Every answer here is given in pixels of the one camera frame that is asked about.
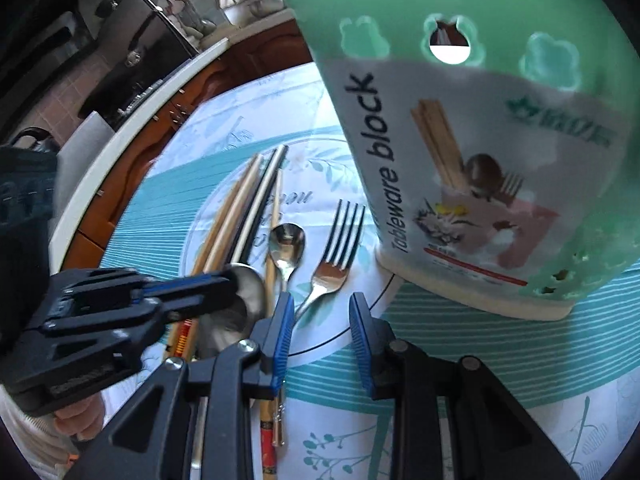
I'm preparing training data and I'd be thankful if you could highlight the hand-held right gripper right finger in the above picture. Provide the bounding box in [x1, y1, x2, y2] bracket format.
[348, 291, 583, 480]

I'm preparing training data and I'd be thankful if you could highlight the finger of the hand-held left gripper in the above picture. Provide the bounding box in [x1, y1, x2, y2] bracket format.
[7, 296, 237, 414]
[42, 267, 237, 334]

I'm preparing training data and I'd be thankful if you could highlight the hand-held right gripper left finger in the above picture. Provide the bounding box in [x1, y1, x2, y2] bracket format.
[65, 291, 296, 480]

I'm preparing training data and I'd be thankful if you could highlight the large steel spoon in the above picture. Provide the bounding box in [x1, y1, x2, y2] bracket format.
[197, 263, 267, 361]

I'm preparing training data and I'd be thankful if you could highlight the steel fork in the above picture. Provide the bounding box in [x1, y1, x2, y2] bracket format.
[294, 200, 367, 322]

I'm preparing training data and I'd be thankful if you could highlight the black chopstick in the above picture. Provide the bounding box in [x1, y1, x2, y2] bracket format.
[244, 172, 285, 266]
[218, 145, 290, 271]

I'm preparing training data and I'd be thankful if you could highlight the brown wooden chopstick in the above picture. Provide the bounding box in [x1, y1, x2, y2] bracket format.
[186, 154, 262, 281]
[199, 155, 267, 278]

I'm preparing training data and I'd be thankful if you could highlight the cream chopstick striped end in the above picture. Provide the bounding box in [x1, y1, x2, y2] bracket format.
[237, 169, 282, 262]
[162, 317, 197, 361]

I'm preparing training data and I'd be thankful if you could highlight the green plastic utensil holder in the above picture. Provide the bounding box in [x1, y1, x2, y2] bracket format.
[265, 0, 640, 322]

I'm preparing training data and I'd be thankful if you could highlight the person's left forearm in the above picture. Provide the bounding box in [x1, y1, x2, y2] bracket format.
[0, 385, 68, 466]

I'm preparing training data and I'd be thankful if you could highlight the person's left hand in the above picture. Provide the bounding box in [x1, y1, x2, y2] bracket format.
[50, 390, 107, 442]

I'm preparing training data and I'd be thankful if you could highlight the grey chair backrest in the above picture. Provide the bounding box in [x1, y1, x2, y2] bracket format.
[57, 110, 118, 196]

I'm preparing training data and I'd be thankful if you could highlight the small steel spoon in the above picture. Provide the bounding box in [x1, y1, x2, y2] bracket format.
[268, 223, 306, 448]

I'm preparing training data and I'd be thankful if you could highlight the teal striped leaf-print tablecloth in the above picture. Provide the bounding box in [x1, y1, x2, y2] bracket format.
[95, 60, 640, 480]

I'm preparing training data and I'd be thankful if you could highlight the red-ended brown chopstick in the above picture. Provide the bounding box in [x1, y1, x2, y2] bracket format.
[259, 172, 283, 480]

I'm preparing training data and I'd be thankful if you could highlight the brown wooden cabinet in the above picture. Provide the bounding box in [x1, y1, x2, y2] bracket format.
[75, 20, 313, 261]

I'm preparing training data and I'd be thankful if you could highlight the white kitchen countertop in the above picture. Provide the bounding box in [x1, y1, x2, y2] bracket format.
[47, 7, 301, 273]

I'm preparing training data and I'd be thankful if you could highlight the black gas stove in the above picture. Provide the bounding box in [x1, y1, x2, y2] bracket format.
[75, 0, 201, 131]

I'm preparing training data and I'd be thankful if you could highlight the dish rack with bowls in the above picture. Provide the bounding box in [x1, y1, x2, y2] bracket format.
[215, 0, 296, 26]

